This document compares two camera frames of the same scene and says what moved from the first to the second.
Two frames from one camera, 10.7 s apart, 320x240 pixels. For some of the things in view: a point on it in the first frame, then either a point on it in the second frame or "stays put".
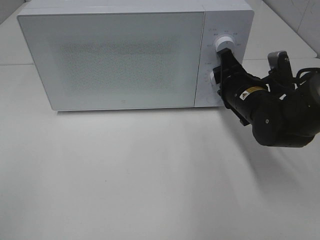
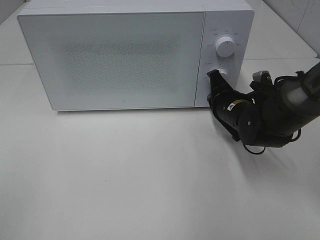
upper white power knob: (224, 42) stays put
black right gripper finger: (230, 66) -> (218, 84)
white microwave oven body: (104, 55) stays put
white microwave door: (98, 61) stays put
